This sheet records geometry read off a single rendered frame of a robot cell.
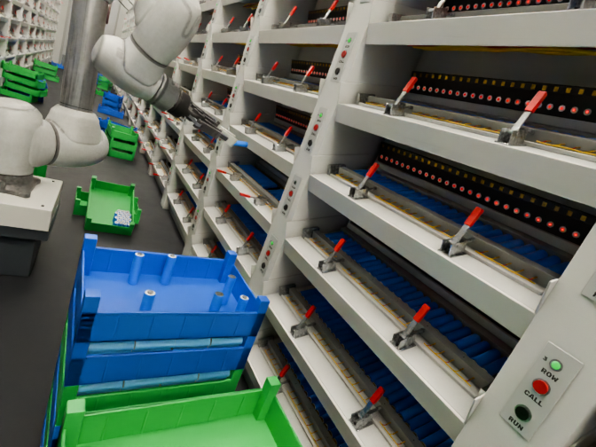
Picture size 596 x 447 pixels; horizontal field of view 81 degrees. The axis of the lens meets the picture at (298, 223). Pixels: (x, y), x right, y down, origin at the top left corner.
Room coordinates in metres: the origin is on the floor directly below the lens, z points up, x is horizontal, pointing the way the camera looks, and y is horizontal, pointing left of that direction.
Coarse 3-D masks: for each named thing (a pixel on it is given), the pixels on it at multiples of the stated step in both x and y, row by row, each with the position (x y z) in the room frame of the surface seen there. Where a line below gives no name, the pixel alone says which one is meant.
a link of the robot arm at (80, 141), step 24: (96, 0) 1.21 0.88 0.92; (72, 24) 1.19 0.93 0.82; (96, 24) 1.22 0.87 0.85; (72, 48) 1.19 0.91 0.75; (72, 72) 1.18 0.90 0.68; (96, 72) 1.24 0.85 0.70; (72, 96) 1.18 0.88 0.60; (48, 120) 1.16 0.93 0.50; (72, 120) 1.16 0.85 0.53; (96, 120) 1.24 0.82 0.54; (72, 144) 1.16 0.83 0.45; (96, 144) 1.24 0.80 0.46
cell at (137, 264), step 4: (140, 252) 0.60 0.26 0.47; (136, 256) 0.58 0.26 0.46; (140, 256) 0.59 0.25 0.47; (144, 256) 0.59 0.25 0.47; (136, 260) 0.58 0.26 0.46; (140, 260) 0.59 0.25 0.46; (132, 264) 0.59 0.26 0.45; (136, 264) 0.59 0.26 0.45; (140, 264) 0.59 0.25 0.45; (132, 268) 0.59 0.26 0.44; (136, 268) 0.59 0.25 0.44; (140, 268) 0.59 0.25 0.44; (132, 272) 0.58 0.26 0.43; (136, 272) 0.59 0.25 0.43; (132, 276) 0.58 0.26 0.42; (136, 276) 0.59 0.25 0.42; (128, 280) 0.59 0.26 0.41; (132, 280) 0.59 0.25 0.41; (136, 280) 0.59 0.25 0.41; (132, 284) 0.59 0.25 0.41; (136, 284) 0.59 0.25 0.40
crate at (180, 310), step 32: (96, 256) 0.58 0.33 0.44; (128, 256) 0.61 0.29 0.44; (160, 256) 0.65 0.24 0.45; (192, 256) 0.69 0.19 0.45; (96, 288) 0.54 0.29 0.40; (128, 288) 0.57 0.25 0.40; (160, 288) 0.61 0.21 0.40; (192, 288) 0.65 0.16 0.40; (96, 320) 0.42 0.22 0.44; (128, 320) 0.45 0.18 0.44; (160, 320) 0.47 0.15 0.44; (192, 320) 0.50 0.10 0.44; (224, 320) 0.54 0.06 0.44; (256, 320) 0.58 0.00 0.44
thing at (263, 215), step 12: (216, 156) 1.49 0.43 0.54; (228, 156) 1.52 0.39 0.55; (240, 156) 1.55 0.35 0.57; (252, 156) 1.58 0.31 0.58; (216, 168) 1.49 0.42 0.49; (228, 168) 1.51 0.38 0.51; (228, 180) 1.36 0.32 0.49; (252, 192) 1.25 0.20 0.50; (240, 204) 1.24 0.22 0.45; (252, 204) 1.14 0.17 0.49; (252, 216) 1.14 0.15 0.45; (264, 216) 1.06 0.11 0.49; (264, 228) 1.05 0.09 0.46
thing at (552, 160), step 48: (384, 96) 1.01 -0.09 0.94; (432, 96) 0.94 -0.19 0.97; (480, 96) 0.83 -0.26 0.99; (528, 96) 0.74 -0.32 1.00; (576, 96) 0.68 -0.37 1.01; (432, 144) 0.67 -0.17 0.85; (480, 144) 0.59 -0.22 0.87; (528, 144) 0.58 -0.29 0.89; (576, 144) 0.55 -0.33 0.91; (576, 192) 0.47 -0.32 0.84
